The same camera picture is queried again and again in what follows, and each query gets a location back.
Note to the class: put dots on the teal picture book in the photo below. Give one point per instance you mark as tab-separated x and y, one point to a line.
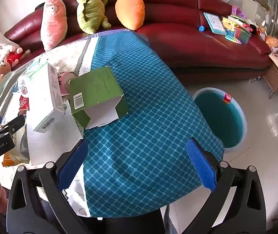
214	23

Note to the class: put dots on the pile of colourful toys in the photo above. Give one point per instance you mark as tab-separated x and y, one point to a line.
238	29

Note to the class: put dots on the small blue toy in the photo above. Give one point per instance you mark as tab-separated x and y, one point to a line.
201	28

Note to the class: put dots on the green cardboard box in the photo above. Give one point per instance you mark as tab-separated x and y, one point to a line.
95	87

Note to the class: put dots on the orange snack packet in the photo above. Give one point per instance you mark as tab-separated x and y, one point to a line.
8	160

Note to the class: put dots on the green dinosaur plush toy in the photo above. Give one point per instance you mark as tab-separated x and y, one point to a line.
91	12

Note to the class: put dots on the orange stuffed toy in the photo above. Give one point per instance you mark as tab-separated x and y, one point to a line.
272	42

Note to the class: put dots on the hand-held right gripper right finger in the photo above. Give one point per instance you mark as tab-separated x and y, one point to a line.
199	165

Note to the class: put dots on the teal round plastic bin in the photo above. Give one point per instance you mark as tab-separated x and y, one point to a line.
216	119

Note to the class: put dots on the dark red leather sofa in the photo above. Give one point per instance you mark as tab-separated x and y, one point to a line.
177	39

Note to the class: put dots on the red snack packet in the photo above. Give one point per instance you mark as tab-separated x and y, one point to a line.
24	103

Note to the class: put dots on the orange carrot bunny plush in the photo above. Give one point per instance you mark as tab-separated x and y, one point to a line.
130	9

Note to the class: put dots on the pink printed card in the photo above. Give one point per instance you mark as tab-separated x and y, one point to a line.
63	85

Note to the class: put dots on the blue and beige patterned blanket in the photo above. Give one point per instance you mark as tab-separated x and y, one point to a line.
148	107

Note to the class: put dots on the pink radish plush toy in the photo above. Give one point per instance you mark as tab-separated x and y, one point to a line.
53	22

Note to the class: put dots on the wooden side cabinet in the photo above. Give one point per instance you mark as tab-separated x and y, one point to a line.
275	75

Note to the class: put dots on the white cardboard box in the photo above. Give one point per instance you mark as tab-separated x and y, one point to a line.
44	97

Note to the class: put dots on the brown teddy bear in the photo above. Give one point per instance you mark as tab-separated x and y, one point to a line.
3	68

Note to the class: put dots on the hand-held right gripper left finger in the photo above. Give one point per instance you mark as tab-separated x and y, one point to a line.
72	168

